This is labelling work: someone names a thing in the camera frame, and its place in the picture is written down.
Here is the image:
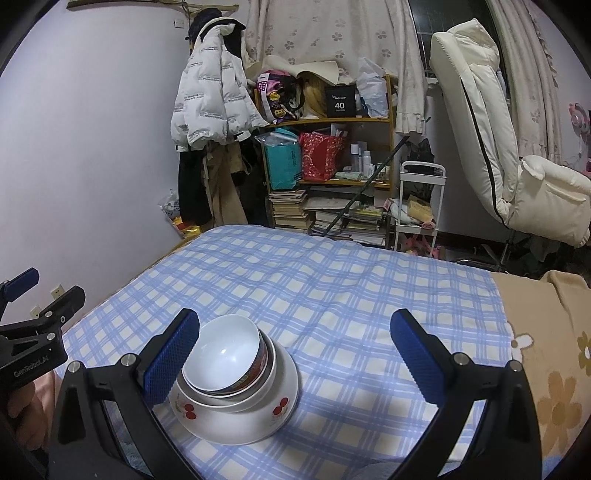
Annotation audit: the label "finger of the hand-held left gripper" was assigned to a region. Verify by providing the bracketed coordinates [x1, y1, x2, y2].
[30, 286, 88, 333]
[0, 267, 40, 319]

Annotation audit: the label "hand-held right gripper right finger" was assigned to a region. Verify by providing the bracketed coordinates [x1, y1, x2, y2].
[390, 309, 542, 480]

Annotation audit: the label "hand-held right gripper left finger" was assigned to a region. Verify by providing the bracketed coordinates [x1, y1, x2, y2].
[48, 308, 201, 480]

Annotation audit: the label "small red bowl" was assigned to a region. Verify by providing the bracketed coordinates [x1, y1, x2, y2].
[181, 315, 269, 396]

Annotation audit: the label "plain white bowl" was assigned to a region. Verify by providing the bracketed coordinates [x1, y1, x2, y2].
[173, 369, 278, 415]

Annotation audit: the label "white cherry print plate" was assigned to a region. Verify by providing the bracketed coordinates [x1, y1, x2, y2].
[168, 339, 300, 446]

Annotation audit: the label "white bowl with red print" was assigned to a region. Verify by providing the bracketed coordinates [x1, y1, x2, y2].
[178, 335, 278, 407]

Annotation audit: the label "person's left hand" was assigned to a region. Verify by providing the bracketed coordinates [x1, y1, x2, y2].
[10, 371, 59, 443]

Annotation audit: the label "blue plaid bedsheet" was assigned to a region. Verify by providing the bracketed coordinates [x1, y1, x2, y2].
[55, 224, 516, 480]

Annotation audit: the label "pink plush toys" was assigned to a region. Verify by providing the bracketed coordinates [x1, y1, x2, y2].
[402, 233, 445, 260]

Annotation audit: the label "beige flower blanket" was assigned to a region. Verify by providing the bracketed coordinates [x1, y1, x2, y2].
[489, 270, 591, 472]

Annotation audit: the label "clear bag of small things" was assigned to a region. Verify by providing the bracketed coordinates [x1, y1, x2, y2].
[159, 191, 186, 228]

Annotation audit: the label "white trolley cart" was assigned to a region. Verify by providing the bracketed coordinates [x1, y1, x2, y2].
[388, 161, 448, 260]

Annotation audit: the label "pile of papers and magazines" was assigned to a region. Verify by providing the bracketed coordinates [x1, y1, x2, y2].
[307, 196, 389, 246]

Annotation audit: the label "hanging black clothes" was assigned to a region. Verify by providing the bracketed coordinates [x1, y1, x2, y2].
[178, 148, 214, 228]

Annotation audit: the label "hanging beige trousers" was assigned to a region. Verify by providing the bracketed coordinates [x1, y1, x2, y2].
[205, 143, 251, 228]

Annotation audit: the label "black pole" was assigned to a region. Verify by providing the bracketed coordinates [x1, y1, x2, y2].
[323, 136, 410, 237]

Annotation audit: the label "stack of old books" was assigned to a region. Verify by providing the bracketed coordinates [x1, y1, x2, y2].
[268, 189, 310, 232]

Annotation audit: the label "black bag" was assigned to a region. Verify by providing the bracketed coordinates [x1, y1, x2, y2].
[404, 138, 436, 175]

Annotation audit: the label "row of white bottles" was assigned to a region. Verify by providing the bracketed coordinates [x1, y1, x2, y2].
[348, 144, 378, 177]

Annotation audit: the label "red patterned bag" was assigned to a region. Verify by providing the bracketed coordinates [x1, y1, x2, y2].
[299, 131, 346, 182]

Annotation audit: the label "teal bag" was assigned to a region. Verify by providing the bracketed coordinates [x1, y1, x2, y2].
[262, 131, 304, 191]

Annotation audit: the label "cream recliner chair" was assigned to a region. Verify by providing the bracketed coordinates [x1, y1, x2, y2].
[429, 18, 591, 248]

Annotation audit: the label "wooden shelf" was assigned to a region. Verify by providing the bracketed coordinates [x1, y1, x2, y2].
[260, 75, 399, 246]

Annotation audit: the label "white puffer jacket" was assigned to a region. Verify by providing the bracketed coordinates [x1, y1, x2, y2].
[170, 17, 270, 152]

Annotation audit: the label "black box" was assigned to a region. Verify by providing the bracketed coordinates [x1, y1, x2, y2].
[324, 84, 358, 117]

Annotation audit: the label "white plastic bag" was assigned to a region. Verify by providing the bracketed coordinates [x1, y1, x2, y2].
[356, 58, 390, 119]

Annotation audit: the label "blonde wig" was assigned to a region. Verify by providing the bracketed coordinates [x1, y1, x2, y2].
[300, 76, 329, 119]

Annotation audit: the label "colourful printed bag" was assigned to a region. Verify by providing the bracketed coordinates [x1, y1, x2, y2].
[256, 69, 304, 123]

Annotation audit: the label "pink desk fan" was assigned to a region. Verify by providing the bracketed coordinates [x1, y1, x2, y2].
[568, 102, 591, 168]

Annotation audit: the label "floral curtain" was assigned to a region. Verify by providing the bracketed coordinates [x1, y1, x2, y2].
[485, 0, 579, 163]
[245, 0, 428, 136]

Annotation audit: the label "beige felt sheet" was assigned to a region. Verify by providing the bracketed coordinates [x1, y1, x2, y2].
[249, 55, 341, 89]

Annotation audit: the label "dark window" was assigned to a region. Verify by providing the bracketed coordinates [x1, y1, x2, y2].
[409, 0, 497, 80]

